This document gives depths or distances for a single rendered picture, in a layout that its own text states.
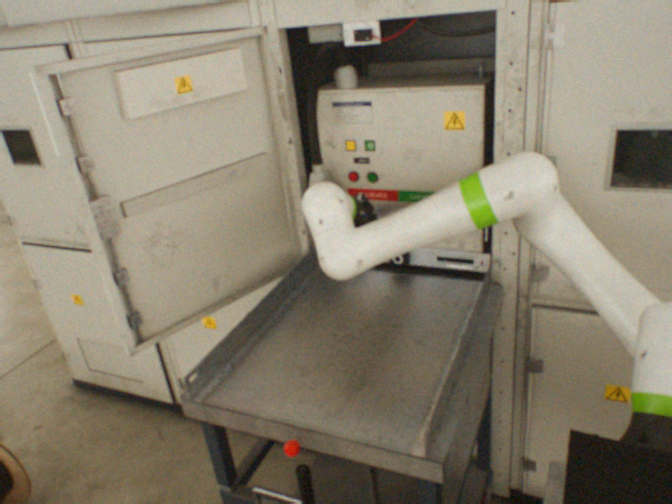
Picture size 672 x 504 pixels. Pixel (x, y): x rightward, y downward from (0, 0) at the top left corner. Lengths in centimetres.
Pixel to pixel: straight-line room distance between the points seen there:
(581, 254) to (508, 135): 39
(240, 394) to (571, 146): 97
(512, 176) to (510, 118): 35
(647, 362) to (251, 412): 78
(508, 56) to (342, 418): 91
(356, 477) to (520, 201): 119
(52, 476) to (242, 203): 150
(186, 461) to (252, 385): 116
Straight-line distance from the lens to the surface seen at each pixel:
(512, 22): 145
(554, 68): 143
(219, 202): 163
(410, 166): 162
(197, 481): 239
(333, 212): 127
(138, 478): 250
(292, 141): 170
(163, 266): 159
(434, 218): 118
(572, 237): 127
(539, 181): 116
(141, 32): 192
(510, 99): 147
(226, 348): 144
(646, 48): 142
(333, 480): 203
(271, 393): 132
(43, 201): 251
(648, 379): 102
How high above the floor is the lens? 168
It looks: 26 degrees down
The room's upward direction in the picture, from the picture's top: 7 degrees counter-clockwise
